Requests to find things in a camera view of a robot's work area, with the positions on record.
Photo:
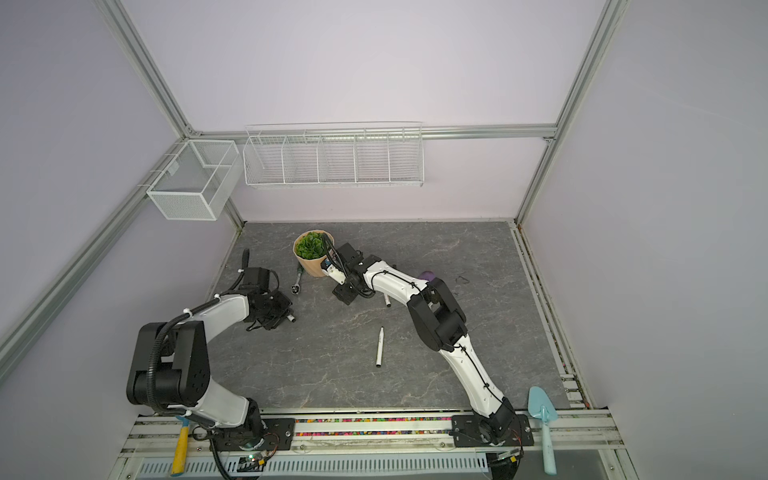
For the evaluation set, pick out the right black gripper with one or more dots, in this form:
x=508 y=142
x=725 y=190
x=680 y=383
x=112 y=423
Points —
x=344 y=294

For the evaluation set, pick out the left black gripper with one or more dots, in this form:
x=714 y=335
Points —
x=285 y=304

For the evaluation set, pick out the potted green plant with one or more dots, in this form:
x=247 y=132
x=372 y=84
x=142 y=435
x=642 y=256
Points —
x=311 y=250

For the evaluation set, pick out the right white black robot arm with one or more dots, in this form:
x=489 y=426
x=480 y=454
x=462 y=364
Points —
x=440 y=323

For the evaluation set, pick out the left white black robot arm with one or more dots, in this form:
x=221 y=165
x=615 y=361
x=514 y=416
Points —
x=170 y=370

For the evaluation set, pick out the silver wrench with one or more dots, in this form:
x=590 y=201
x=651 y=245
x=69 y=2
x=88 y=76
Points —
x=296 y=287

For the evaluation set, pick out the white mesh box basket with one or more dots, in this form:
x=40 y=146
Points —
x=198 y=180

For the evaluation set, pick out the teal garden trowel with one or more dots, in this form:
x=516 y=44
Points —
x=541 y=408

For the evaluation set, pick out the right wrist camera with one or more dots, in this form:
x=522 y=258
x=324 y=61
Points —
x=331 y=271

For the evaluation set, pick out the white wire shelf basket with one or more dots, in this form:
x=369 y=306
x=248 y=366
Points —
x=334 y=154

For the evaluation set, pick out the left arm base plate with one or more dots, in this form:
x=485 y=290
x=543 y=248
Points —
x=275 y=434

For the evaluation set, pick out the white perforated cable tray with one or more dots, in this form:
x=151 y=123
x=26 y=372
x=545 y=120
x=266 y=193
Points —
x=323 y=466

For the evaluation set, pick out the yellow handled blue tool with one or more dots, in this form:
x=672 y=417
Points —
x=180 y=454

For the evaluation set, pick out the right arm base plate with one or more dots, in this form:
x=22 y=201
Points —
x=471 y=430

